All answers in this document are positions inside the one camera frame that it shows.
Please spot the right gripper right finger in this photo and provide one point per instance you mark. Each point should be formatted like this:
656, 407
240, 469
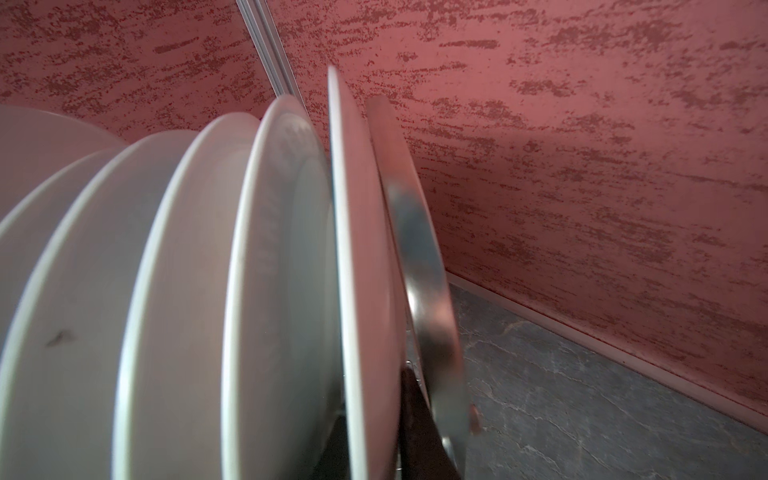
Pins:
422, 455

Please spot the stainless steel dish rack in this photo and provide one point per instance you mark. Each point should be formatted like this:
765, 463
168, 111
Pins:
421, 287

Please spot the white plate in rack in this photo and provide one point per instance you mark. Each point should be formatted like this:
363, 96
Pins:
167, 411

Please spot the green rimmed plate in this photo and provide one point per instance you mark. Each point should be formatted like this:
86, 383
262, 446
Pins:
371, 345

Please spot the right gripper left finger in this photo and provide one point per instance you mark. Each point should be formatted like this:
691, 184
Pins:
334, 463

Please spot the left corner aluminium post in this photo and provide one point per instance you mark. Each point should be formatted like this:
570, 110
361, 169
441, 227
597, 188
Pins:
265, 37

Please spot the orange patterned white plate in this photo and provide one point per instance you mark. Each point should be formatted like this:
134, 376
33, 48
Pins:
281, 371

